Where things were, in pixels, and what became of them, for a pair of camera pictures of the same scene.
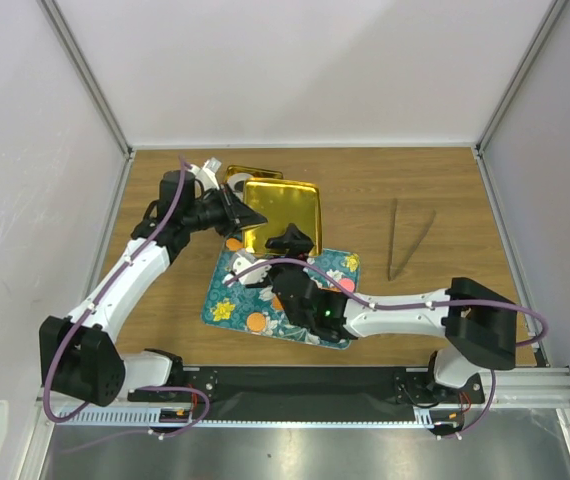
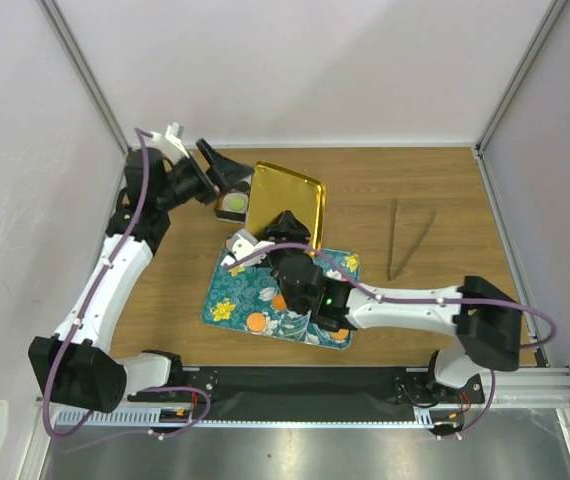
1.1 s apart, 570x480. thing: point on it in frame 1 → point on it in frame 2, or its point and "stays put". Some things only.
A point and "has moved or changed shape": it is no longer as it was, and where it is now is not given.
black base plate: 345,389 stays put
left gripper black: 234,211 → 223,171
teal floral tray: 254,308 stays put
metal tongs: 391,275 stays put
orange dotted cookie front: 256,321 stays put
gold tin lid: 282,203 has moved or changed shape
